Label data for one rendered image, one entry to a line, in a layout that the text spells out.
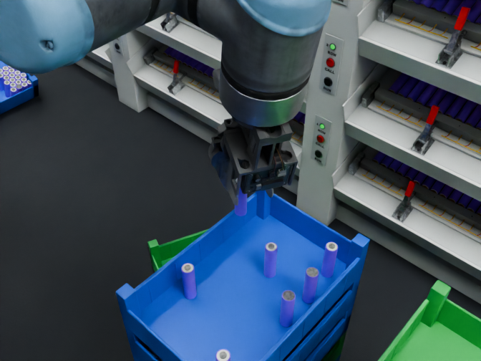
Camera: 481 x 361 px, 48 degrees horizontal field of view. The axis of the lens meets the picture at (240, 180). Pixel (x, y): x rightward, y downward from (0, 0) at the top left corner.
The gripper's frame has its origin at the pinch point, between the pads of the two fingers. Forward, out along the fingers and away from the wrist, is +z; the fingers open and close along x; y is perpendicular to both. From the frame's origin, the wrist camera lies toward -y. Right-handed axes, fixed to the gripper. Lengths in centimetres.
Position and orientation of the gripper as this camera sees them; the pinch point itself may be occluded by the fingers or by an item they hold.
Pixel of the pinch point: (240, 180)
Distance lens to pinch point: 75.4
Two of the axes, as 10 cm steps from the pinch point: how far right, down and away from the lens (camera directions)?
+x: 9.5, -2.1, 2.2
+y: 3.0, 8.2, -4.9
